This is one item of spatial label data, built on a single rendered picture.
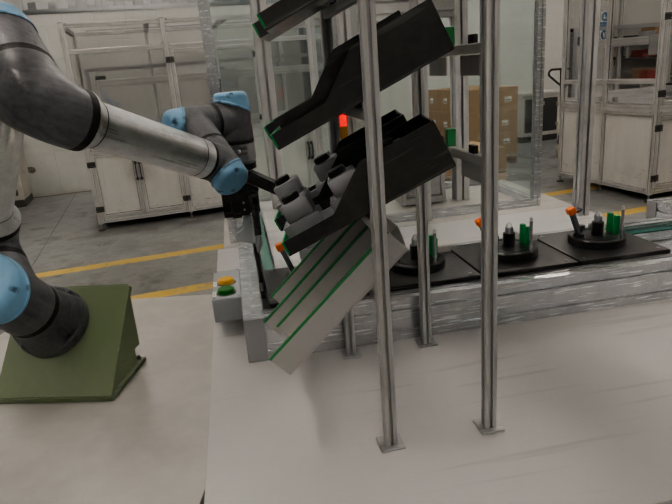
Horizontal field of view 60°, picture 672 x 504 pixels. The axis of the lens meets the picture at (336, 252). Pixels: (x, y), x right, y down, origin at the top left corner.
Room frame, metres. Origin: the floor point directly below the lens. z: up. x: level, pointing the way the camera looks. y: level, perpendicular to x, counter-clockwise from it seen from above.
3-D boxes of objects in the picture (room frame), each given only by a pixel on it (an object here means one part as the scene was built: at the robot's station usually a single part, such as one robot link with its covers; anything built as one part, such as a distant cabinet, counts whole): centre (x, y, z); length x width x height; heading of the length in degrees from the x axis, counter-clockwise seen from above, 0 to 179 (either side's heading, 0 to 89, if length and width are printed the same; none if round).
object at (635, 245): (1.44, -0.68, 1.01); 0.24 x 0.24 x 0.13; 9
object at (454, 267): (1.36, -0.20, 1.01); 0.24 x 0.24 x 0.13; 9
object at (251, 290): (1.57, 0.25, 0.91); 0.89 x 0.06 x 0.11; 9
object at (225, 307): (1.38, 0.28, 0.93); 0.21 x 0.07 x 0.06; 9
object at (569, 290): (1.40, -0.42, 0.91); 1.24 x 0.33 x 0.10; 99
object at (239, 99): (1.30, 0.20, 1.37); 0.09 x 0.08 x 0.11; 128
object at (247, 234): (1.29, 0.20, 1.10); 0.06 x 0.03 x 0.09; 99
